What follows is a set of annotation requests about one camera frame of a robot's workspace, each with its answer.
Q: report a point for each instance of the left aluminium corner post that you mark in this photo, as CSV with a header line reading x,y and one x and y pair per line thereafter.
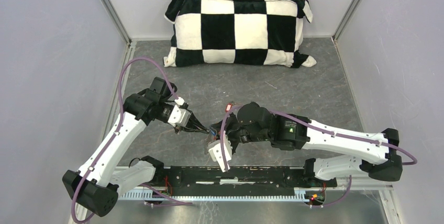
x,y
117,21

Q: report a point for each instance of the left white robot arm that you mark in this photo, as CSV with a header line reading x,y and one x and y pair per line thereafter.
x,y
94,185

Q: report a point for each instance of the key with red tag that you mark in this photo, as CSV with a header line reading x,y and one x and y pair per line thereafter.
x,y
232,107

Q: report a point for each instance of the key with blue tag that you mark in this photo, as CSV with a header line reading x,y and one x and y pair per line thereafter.
x,y
213,132

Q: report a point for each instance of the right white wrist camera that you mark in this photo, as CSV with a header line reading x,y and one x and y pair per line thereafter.
x,y
222,157

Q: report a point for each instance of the right aluminium corner post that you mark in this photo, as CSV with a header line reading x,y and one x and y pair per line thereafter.
x,y
345,19

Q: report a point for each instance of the black and white checkered pillow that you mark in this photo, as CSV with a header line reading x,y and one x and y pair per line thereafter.
x,y
250,32

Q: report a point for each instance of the white toothed cable duct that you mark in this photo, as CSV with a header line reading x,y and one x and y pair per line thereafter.
x,y
296,195

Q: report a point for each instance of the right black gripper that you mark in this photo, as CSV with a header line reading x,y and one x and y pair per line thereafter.
x,y
229,121

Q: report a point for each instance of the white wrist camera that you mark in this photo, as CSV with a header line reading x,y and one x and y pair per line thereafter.
x,y
180,115
222,157

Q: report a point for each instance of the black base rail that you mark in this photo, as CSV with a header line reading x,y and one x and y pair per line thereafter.
x,y
238,181

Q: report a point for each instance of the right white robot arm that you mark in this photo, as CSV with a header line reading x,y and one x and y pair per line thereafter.
x,y
358,153

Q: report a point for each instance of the aluminium corner post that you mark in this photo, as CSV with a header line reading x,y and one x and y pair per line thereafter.
x,y
345,19
117,21

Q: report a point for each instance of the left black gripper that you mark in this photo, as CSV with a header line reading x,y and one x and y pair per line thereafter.
x,y
193,122

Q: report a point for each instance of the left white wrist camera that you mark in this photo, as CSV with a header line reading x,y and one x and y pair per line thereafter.
x,y
180,115

